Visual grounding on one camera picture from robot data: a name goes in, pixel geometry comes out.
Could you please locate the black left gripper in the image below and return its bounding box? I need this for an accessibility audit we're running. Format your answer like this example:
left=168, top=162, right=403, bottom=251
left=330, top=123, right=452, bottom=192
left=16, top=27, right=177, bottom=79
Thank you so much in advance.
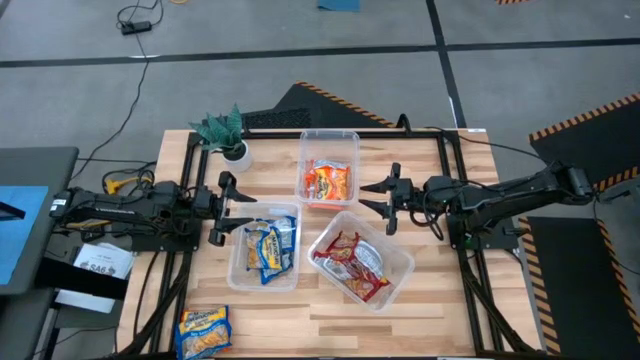
left=192, top=172, right=258, bottom=247

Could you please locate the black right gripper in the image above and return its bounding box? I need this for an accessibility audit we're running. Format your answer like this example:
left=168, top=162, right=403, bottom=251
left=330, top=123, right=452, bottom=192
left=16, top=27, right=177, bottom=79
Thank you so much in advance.
left=358, top=162, right=419, bottom=236

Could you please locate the blue Maruchan ramen pack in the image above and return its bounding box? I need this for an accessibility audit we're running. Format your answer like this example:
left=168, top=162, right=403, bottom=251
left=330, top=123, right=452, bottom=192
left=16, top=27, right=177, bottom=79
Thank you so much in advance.
left=256, top=225, right=285, bottom=285
left=174, top=305, right=234, bottom=360
left=272, top=215, right=297, bottom=266
left=243, top=227, right=266, bottom=271

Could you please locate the clear plastic bin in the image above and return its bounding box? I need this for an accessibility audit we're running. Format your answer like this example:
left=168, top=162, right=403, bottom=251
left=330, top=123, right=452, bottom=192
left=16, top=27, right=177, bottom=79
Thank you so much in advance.
left=226, top=201, right=303, bottom=293
left=306, top=210, right=416, bottom=315
left=296, top=128, right=362, bottom=209

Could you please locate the green plant in white pot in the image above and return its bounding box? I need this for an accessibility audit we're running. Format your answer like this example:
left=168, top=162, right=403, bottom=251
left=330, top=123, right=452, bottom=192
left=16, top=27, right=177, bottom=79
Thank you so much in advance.
left=188, top=103, right=254, bottom=174

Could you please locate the yellow power plug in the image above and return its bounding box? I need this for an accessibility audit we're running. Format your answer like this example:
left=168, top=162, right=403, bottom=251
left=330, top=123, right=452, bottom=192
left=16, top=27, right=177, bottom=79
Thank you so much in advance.
left=103, top=175, right=154, bottom=197

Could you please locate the white printed paper sign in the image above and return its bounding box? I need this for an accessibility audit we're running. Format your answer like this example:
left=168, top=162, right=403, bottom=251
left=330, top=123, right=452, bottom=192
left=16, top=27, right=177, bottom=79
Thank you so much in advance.
left=73, top=242, right=136, bottom=280

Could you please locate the white blank paper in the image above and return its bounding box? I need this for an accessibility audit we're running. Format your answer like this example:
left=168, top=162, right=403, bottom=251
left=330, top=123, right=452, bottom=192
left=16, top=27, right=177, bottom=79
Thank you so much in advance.
left=54, top=288, right=117, bottom=315

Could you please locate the grey side table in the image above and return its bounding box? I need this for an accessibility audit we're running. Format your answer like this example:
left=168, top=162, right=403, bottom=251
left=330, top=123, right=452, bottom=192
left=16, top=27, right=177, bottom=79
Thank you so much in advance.
left=0, top=145, right=80, bottom=297

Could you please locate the blue floor mat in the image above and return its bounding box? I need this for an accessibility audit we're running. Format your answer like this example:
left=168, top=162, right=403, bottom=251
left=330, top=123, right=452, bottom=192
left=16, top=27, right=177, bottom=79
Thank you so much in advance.
left=317, top=0, right=362, bottom=14

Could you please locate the black power adapter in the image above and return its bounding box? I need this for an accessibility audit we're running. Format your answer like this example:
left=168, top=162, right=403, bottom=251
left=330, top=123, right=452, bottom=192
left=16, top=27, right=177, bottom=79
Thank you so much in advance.
left=119, top=19, right=154, bottom=36

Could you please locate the blue sheet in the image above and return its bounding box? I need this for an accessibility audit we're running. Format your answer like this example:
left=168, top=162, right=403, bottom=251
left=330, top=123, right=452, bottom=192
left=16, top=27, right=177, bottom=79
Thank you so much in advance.
left=0, top=185, right=50, bottom=287

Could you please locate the grey metal stand base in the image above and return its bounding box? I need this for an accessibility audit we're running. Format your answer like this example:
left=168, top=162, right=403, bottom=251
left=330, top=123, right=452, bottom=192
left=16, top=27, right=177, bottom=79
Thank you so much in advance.
left=594, top=178, right=640, bottom=204

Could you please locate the black aluminium rig frame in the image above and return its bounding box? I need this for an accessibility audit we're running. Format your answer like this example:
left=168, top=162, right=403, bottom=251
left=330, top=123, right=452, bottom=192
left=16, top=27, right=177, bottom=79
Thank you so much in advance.
left=117, top=127, right=544, bottom=360

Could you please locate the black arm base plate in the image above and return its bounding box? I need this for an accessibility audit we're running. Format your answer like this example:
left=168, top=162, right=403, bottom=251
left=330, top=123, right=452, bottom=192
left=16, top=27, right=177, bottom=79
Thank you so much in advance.
left=130, top=219, right=204, bottom=253
left=446, top=209, right=521, bottom=251

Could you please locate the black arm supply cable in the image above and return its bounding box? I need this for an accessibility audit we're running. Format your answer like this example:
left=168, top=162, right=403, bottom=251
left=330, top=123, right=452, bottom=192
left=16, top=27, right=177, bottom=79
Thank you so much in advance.
left=424, top=125, right=551, bottom=165

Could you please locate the black floor cable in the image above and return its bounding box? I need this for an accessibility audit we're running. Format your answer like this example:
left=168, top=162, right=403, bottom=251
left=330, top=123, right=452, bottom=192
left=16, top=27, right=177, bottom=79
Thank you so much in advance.
left=69, top=0, right=166, bottom=181

